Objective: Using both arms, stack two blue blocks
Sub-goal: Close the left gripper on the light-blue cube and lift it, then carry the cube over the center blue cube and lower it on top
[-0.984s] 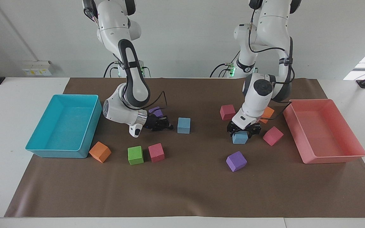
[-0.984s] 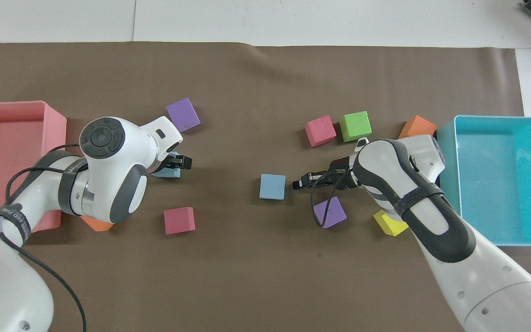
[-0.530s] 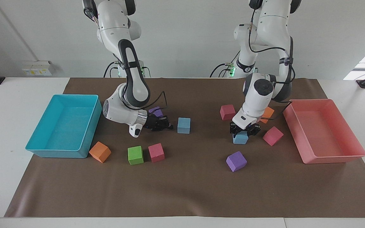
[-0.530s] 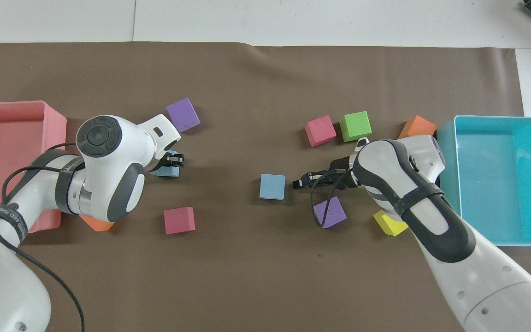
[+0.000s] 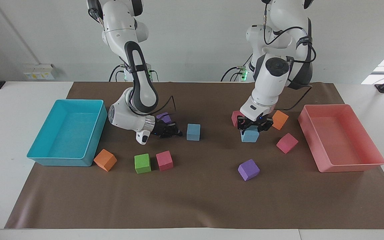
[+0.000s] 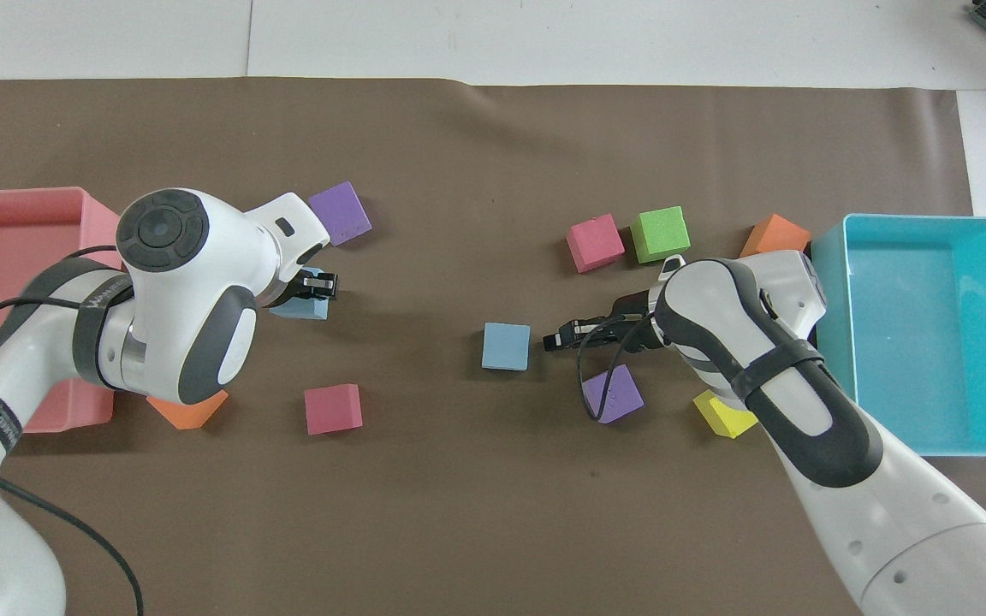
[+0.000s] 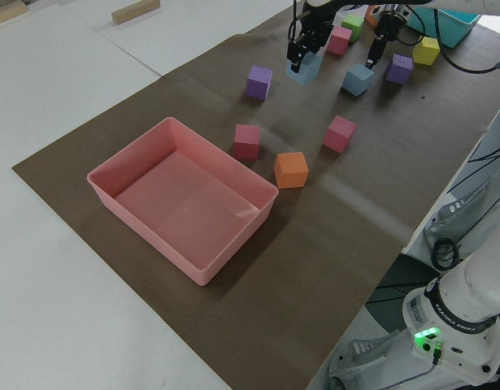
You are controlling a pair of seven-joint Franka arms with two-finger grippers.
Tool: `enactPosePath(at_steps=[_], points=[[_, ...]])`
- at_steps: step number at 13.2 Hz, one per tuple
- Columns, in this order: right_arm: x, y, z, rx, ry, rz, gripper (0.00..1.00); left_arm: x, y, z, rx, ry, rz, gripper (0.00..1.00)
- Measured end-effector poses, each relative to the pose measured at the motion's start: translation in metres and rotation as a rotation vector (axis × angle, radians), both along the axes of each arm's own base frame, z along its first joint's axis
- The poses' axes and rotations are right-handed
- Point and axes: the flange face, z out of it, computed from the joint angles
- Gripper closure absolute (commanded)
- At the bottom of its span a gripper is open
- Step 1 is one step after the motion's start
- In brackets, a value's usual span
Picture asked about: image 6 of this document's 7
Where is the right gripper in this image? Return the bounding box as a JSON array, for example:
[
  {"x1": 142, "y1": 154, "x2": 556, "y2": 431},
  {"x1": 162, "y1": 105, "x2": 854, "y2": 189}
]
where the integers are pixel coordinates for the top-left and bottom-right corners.
[{"x1": 608, "y1": 291, "x2": 667, "y2": 351}]

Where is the purple foam block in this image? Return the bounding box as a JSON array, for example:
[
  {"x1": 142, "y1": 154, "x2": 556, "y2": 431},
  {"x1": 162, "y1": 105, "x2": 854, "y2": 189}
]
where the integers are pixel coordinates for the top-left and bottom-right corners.
[
  {"x1": 582, "y1": 364, "x2": 645, "y2": 425},
  {"x1": 308, "y1": 181, "x2": 372, "y2": 247}
]

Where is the pink foam block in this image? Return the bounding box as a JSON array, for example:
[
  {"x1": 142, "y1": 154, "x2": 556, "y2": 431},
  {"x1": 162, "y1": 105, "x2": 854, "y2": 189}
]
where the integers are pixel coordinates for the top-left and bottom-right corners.
[
  {"x1": 303, "y1": 383, "x2": 364, "y2": 436},
  {"x1": 566, "y1": 213, "x2": 626, "y2": 275}
]

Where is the green foam block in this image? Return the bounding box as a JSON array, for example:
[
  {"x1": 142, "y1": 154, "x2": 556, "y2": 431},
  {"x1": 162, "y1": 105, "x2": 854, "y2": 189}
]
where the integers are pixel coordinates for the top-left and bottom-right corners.
[{"x1": 630, "y1": 205, "x2": 692, "y2": 264}]

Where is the yellow foam block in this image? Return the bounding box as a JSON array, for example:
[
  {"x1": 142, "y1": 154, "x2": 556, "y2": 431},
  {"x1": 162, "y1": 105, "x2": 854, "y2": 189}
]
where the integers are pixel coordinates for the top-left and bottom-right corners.
[{"x1": 692, "y1": 389, "x2": 759, "y2": 440}]

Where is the light blue foam block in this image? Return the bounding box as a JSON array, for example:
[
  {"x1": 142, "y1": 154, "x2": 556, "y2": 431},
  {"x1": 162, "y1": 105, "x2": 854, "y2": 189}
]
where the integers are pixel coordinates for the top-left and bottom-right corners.
[
  {"x1": 482, "y1": 323, "x2": 532, "y2": 372},
  {"x1": 270, "y1": 267, "x2": 332, "y2": 323}
]

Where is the orange foam block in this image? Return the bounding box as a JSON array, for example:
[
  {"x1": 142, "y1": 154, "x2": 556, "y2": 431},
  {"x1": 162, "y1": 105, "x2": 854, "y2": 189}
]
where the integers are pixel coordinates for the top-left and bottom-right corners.
[
  {"x1": 739, "y1": 213, "x2": 813, "y2": 260},
  {"x1": 146, "y1": 389, "x2": 229, "y2": 431}
]

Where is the teal plastic tray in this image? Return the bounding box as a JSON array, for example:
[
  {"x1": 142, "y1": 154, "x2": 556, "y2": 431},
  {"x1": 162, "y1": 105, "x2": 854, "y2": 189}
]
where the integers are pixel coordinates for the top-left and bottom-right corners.
[{"x1": 809, "y1": 214, "x2": 986, "y2": 458}]

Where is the pink plastic tray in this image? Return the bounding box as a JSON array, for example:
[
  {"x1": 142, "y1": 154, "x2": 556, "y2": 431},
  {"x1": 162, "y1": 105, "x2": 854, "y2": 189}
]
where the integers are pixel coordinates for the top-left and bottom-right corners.
[{"x1": 0, "y1": 187, "x2": 123, "y2": 434}]

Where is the black cable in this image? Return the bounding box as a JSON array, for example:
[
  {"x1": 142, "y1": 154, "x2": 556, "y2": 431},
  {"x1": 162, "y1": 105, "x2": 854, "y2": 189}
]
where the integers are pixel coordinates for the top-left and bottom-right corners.
[
  {"x1": 0, "y1": 246, "x2": 146, "y2": 616},
  {"x1": 577, "y1": 313, "x2": 658, "y2": 422}
]

